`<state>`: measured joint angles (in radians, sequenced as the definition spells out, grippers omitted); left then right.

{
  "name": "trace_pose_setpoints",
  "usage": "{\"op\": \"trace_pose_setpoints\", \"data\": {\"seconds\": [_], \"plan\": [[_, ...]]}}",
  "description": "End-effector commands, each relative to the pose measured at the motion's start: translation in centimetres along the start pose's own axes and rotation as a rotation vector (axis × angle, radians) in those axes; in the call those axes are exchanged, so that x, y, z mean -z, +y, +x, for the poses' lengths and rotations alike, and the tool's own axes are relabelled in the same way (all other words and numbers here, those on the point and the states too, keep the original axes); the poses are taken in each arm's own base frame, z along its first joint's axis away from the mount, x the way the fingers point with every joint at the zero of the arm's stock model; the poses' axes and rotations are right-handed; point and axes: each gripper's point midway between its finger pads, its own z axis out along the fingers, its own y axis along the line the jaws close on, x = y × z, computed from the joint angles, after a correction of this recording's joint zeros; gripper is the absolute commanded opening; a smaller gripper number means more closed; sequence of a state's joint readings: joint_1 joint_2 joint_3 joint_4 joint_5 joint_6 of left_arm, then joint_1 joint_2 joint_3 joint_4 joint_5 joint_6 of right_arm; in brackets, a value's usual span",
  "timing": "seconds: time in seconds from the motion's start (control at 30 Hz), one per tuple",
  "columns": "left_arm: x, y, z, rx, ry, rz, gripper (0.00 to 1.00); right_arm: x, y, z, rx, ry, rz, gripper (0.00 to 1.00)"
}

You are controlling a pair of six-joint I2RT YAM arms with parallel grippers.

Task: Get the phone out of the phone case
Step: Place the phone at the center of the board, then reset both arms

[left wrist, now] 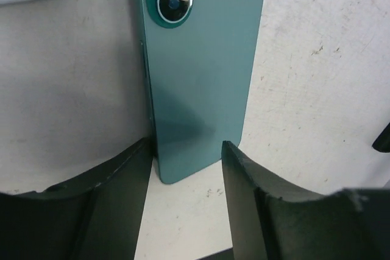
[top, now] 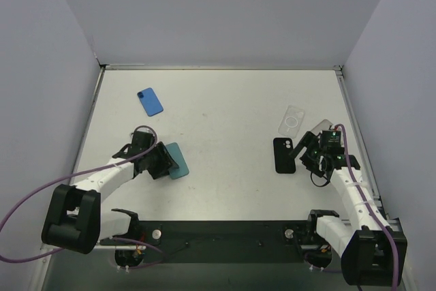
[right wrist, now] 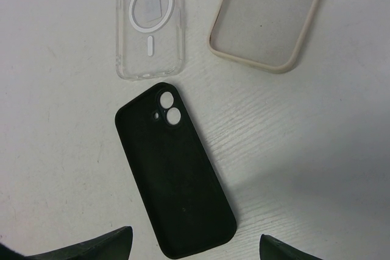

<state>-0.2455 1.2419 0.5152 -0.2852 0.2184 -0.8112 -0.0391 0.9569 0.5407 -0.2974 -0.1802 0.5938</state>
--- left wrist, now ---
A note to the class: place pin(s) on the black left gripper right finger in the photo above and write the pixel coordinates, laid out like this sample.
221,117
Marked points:
272,218

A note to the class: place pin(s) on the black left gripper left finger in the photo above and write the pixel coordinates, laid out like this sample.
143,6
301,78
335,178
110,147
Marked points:
94,215

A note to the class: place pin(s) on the black phone case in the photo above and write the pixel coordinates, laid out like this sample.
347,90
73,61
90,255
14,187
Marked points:
382,143

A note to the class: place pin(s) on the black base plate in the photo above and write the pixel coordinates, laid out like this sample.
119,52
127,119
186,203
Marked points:
226,254

